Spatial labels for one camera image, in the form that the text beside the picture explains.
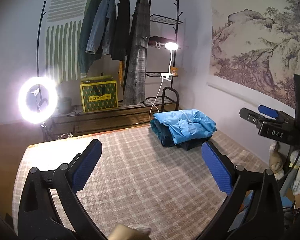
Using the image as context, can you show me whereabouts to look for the grey plaid long coat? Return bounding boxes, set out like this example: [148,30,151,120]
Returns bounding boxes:
[123,0,151,105]

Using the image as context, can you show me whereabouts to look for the beige plaid bed cover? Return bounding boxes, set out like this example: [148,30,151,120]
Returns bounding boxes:
[12,124,269,240]

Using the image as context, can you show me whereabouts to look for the light blue striped garment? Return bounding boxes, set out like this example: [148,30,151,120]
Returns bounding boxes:
[153,109,217,145]

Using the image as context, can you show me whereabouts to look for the dark teal folded garment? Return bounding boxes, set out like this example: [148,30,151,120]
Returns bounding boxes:
[150,119,212,151]

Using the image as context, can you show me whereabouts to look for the bright ring light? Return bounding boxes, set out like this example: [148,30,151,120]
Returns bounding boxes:
[18,76,58,124]

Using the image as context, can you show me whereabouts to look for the dark green hanging jacket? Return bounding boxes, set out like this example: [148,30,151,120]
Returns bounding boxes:
[78,0,102,79]

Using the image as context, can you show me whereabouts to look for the small brown teddy bear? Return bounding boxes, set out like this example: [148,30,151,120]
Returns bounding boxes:
[170,67,178,76]

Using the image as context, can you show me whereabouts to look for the black hanging coat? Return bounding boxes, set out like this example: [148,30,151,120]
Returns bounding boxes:
[111,0,130,61]

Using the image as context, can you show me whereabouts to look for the white clip-on desk lamp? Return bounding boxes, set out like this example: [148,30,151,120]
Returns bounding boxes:
[148,42,180,120]

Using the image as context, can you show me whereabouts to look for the landscape painting wall tapestry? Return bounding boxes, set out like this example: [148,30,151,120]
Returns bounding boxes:
[209,0,300,108]

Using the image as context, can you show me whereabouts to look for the yellow green patterned box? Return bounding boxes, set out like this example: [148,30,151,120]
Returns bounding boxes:
[80,80,118,113]

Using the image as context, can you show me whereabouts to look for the blue denim hanging jacket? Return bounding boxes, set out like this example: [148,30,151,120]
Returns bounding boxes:
[85,0,116,55]

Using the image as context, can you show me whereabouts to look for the dark round pot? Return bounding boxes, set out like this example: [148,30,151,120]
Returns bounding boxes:
[58,97,72,114]

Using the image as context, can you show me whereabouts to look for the plush toy beside bed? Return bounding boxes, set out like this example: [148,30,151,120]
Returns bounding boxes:
[269,141,285,180]

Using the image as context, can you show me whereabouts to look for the black metal clothes rack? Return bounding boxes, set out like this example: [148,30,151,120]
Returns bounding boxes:
[36,0,184,140]

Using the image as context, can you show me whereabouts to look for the green striped wall art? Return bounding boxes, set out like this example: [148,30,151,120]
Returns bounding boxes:
[45,0,90,83]

